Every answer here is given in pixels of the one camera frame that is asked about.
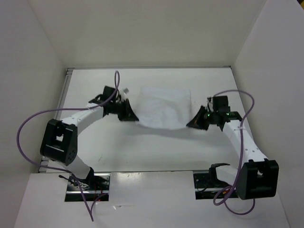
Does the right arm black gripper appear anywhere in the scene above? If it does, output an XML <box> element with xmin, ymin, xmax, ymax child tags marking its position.
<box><xmin>186</xmin><ymin>104</ymin><xmax>218</xmax><ymax>131</ymax></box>

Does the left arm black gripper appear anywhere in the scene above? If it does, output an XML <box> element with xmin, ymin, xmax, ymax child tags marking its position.
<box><xmin>110</xmin><ymin>98</ymin><xmax>139</xmax><ymax>122</ymax></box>

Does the white fabric skirt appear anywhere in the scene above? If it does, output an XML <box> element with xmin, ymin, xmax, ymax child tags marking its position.
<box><xmin>134</xmin><ymin>87</ymin><xmax>192</xmax><ymax>130</ymax></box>

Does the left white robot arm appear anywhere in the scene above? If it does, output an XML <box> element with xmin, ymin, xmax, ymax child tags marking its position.
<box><xmin>40</xmin><ymin>98</ymin><xmax>208</xmax><ymax>190</ymax></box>

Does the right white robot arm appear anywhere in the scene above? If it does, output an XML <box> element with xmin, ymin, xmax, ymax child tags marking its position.
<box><xmin>204</xmin><ymin>112</ymin><xmax>279</xmax><ymax>200</ymax></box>

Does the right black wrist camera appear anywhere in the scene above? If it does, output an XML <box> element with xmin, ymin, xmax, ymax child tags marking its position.
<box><xmin>212</xmin><ymin>95</ymin><xmax>230</xmax><ymax>113</ymax></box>

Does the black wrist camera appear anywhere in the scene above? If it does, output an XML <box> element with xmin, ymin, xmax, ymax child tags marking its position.
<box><xmin>102</xmin><ymin>85</ymin><xmax>118</xmax><ymax>101</ymax></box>
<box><xmin>212</xmin><ymin>95</ymin><xmax>230</xmax><ymax>113</ymax></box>

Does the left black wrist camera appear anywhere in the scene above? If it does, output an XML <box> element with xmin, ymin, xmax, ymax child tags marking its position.
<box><xmin>102</xmin><ymin>85</ymin><xmax>118</xmax><ymax>101</ymax></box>

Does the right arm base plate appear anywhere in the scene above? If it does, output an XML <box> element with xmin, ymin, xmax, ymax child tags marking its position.
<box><xmin>193</xmin><ymin>171</ymin><xmax>228</xmax><ymax>200</ymax></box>

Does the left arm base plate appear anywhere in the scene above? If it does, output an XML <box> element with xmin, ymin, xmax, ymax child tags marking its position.
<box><xmin>65</xmin><ymin>173</ymin><xmax>111</xmax><ymax>202</ymax></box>

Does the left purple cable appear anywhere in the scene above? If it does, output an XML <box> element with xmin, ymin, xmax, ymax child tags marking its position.
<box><xmin>16</xmin><ymin>70</ymin><xmax>120</xmax><ymax>222</ymax></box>

